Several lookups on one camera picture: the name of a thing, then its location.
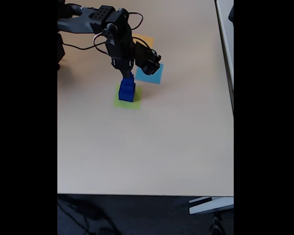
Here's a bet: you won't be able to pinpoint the medium blue cube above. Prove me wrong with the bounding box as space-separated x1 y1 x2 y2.
121 78 136 92

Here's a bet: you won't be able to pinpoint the large blue cube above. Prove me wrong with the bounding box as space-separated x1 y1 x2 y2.
118 83 136 102

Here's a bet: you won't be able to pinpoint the blue paper square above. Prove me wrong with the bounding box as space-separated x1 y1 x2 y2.
134 63 164 85

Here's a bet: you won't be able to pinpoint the orange paper square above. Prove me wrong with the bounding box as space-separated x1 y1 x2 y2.
132 34 154 48

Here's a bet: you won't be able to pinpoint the green paper square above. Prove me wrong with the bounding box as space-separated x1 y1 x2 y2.
113 84 143 110

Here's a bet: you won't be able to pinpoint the white table foot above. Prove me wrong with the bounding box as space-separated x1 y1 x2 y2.
188 196 234 215

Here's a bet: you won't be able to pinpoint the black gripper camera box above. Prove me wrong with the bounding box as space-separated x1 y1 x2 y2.
134 40 162 76

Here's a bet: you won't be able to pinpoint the thin arm servo wire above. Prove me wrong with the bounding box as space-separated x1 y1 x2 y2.
93 33 112 58

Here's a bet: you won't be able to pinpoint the black floor cables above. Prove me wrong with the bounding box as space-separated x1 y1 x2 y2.
57 195 118 235

